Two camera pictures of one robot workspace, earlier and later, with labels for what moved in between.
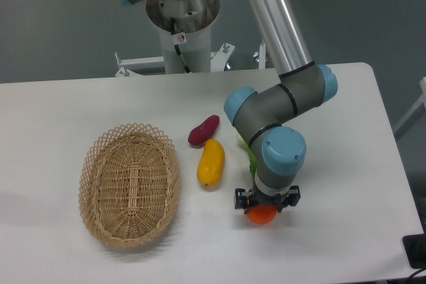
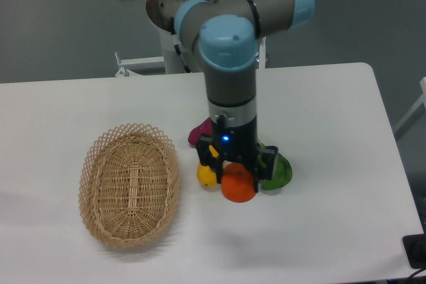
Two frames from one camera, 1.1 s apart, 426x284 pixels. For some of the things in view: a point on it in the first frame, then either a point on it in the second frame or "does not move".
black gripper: x=242 y=198 -> x=237 y=145
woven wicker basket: x=129 y=183 does not move
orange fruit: x=261 y=213 -> x=237 y=183
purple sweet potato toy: x=202 y=132 does not move
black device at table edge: x=415 y=247 does not move
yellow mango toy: x=212 y=163 does not move
